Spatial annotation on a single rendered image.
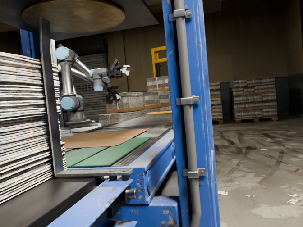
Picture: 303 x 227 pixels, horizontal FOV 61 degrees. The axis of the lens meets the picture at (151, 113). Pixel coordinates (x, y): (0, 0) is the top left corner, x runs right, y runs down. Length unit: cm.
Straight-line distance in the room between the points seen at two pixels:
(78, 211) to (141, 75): 986
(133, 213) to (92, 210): 27
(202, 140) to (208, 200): 14
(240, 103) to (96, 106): 567
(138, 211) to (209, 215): 17
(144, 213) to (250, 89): 765
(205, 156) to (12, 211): 39
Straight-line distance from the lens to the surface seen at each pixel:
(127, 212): 68
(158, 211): 66
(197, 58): 60
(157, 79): 399
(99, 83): 223
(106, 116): 307
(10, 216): 45
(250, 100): 819
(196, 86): 59
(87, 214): 41
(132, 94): 310
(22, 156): 54
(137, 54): 1035
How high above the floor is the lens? 95
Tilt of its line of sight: 3 degrees down
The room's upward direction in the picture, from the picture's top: 5 degrees counter-clockwise
